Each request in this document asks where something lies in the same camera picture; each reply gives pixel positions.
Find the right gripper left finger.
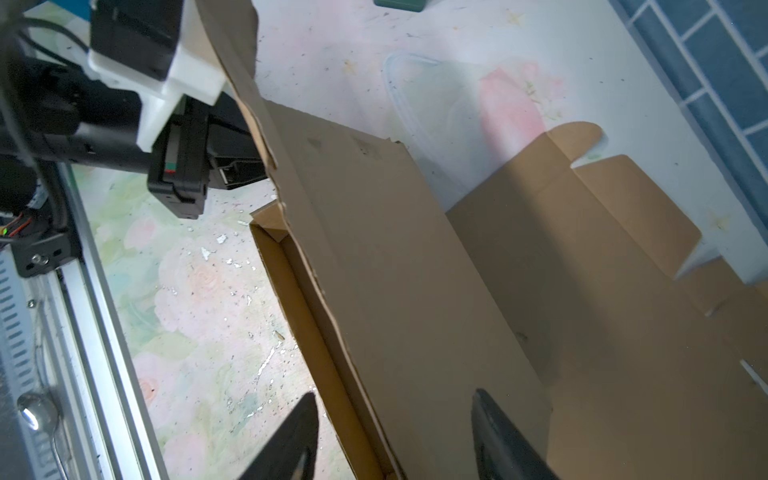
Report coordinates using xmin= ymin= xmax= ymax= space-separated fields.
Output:
xmin=239 ymin=392 xmax=319 ymax=480

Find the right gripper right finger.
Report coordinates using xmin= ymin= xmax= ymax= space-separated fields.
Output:
xmin=471 ymin=389 xmax=558 ymax=480

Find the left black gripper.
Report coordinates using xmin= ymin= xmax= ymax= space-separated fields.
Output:
xmin=8 ymin=57 xmax=267 ymax=219

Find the cardboard box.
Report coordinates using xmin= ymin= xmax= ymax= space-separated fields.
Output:
xmin=197 ymin=1 xmax=551 ymax=479
xmin=448 ymin=122 xmax=767 ymax=479

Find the metal spoon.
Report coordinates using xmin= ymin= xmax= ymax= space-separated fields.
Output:
xmin=16 ymin=392 xmax=60 ymax=435

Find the green rectangular sponge block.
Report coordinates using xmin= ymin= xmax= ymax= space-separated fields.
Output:
xmin=374 ymin=0 xmax=428 ymax=12

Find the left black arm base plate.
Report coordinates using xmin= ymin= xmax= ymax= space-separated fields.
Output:
xmin=10 ymin=232 xmax=81 ymax=278

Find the white slotted cable duct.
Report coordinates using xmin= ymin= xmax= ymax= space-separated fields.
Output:
xmin=1 ymin=252 xmax=48 ymax=479

